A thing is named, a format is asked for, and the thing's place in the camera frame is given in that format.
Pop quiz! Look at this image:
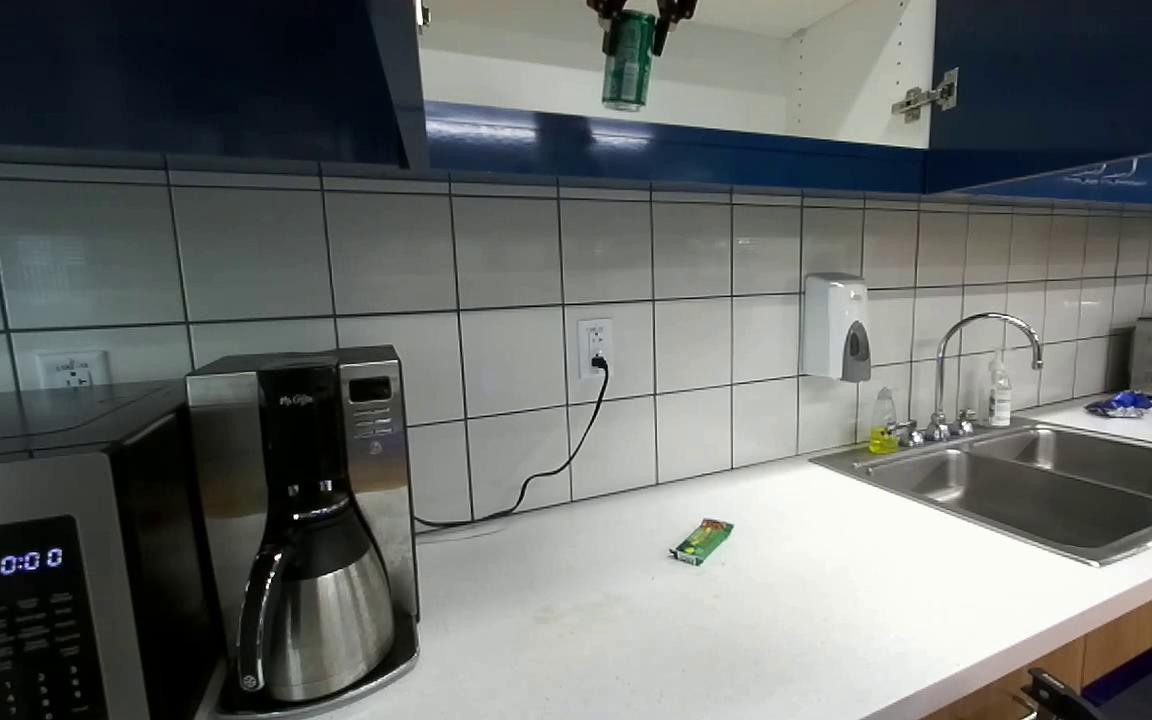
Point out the green soda can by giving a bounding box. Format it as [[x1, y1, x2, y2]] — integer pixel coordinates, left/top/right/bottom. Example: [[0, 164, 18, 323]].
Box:
[[599, 8, 658, 113]]

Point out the chrome sink faucet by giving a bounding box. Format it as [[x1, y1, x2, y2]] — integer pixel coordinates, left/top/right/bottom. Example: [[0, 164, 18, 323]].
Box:
[[899, 309, 1048, 446]]

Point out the yellow dish soap bottle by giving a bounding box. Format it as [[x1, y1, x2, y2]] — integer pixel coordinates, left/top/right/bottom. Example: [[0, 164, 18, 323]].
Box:
[[862, 385, 903, 459]]

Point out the small white pump bottle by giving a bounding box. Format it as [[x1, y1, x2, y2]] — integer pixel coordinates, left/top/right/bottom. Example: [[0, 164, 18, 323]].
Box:
[[983, 354, 1014, 431]]

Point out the black steel coffee maker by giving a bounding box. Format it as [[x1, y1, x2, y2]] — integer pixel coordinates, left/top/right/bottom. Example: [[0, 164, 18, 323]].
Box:
[[184, 345, 425, 715]]

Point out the green snack packet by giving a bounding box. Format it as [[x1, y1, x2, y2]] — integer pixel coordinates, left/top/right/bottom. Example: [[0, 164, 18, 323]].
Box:
[[665, 514, 735, 568]]

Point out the blue plate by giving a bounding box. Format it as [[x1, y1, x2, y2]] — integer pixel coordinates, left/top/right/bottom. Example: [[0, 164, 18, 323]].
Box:
[[1082, 389, 1152, 424]]

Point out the stainless steel sink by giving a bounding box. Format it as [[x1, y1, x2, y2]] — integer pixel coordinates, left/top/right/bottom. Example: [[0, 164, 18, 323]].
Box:
[[811, 419, 1152, 568]]

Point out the stainless steel carafe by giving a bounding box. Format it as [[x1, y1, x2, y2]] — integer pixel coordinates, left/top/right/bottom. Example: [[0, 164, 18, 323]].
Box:
[[227, 493, 398, 706]]

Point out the black microwave oven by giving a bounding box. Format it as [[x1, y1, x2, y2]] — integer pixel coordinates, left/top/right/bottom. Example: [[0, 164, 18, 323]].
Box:
[[0, 385, 227, 720]]

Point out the wooden base cabinet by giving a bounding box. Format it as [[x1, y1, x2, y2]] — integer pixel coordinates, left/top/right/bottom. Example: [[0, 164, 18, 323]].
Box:
[[921, 570, 1152, 720]]

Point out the white open wall cabinet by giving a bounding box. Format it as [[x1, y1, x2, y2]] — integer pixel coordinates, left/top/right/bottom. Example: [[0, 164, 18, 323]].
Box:
[[411, 0, 941, 196]]

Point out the white wall outlet with plug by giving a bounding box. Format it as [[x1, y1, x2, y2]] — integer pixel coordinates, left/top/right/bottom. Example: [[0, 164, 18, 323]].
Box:
[[572, 317, 614, 401]]

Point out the white wall soap dispenser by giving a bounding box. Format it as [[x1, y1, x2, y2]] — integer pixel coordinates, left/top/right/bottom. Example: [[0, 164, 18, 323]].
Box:
[[801, 270, 874, 389]]

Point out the black power cable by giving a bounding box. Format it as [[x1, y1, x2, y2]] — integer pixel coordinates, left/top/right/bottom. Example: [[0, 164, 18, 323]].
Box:
[[411, 354, 613, 537]]

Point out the empty white wall outlet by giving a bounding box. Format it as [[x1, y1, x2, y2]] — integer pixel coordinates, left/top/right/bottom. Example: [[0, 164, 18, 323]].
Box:
[[35, 348, 115, 394]]

